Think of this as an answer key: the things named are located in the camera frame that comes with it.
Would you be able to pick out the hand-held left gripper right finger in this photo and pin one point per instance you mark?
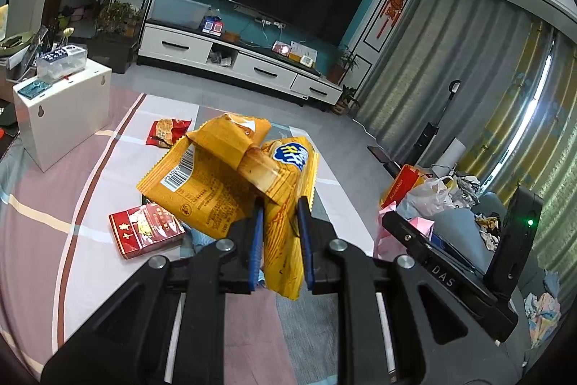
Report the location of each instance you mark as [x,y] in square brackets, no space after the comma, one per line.
[304,240]

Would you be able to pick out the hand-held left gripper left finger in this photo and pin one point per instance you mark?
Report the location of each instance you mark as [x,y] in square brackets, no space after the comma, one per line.
[257,240]

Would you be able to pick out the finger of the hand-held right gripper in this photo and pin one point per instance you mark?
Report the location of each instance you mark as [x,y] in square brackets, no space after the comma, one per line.
[401,231]

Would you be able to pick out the yellow snack bag blue logo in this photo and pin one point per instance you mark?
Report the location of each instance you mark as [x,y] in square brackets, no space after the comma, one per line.
[281,186]

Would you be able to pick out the yellow snack bag with barcode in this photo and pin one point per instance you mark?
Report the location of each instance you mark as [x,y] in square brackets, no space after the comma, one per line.
[212,186]

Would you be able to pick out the pink paper sheet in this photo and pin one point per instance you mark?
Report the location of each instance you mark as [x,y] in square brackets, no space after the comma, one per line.
[387,240]

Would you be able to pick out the white plastic bag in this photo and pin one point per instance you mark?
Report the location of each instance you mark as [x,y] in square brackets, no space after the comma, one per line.
[428,198]

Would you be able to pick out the red and yellow carton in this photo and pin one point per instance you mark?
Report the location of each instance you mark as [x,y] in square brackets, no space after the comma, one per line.
[401,184]

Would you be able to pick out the upright vacuum cleaner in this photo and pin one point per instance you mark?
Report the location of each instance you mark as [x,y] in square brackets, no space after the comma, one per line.
[426,137]

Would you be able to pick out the red cigarette box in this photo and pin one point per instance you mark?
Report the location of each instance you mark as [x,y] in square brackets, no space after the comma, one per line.
[144,227]

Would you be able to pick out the red snack packet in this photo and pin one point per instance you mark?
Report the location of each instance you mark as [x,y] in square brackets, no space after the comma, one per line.
[167,132]

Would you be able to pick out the small potted floor plant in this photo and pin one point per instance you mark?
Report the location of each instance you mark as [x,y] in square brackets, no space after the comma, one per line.
[345,98]

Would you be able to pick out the grey curtain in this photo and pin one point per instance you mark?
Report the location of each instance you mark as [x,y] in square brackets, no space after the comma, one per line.
[450,64]

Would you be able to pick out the potted plant brown pot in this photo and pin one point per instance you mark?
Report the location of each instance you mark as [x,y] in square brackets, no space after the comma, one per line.
[345,62]

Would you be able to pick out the white desk calendar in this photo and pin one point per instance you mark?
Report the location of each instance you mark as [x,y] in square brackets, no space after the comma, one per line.
[303,53]

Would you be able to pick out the plaid tablecloth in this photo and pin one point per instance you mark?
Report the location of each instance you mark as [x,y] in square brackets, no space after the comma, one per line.
[67,204]

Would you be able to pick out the white television cabinet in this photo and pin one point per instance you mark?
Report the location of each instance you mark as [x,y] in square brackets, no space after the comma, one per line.
[180,46]

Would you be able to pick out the white box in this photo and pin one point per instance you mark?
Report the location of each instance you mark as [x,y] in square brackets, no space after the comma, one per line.
[63,119]

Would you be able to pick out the clear storage tub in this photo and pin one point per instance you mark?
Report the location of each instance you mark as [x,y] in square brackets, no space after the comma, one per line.
[180,10]

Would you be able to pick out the leafy plant on stand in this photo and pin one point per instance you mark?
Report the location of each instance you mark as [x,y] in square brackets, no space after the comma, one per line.
[117,17]

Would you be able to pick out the clear plastic container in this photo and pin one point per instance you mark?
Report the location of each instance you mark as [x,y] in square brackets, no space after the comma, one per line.
[61,60]

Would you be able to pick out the teal patterned card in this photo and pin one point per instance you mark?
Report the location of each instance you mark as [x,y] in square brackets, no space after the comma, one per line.
[34,89]

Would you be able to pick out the red knot wall decoration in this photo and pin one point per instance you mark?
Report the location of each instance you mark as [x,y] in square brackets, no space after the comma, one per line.
[393,6]

